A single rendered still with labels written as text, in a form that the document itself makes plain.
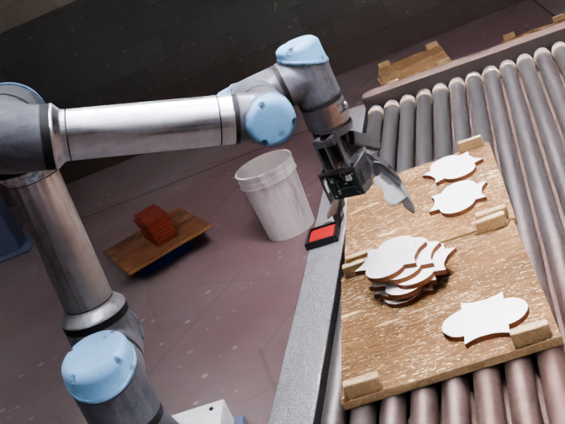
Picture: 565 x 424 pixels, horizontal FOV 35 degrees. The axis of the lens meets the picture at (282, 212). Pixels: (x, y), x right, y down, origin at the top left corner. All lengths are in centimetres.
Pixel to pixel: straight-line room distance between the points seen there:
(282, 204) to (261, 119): 307
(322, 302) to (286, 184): 260
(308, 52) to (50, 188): 46
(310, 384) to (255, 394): 184
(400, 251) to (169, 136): 54
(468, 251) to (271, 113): 56
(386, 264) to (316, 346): 19
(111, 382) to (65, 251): 23
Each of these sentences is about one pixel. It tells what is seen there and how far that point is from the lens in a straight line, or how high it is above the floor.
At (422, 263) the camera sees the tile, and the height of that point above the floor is 99.
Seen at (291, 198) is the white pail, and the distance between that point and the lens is 438.
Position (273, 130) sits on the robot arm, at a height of 137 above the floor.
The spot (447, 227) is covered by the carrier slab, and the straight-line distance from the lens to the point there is 181.
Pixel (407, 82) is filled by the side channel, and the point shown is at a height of 95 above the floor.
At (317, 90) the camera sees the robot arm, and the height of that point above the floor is 135.
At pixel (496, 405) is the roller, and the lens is 135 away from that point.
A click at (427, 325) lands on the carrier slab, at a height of 94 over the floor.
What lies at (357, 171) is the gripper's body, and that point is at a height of 120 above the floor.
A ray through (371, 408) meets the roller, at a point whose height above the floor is 91.
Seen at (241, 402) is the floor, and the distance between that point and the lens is 339.
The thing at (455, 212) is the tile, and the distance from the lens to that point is 184.
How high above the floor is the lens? 173
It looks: 21 degrees down
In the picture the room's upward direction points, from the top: 24 degrees counter-clockwise
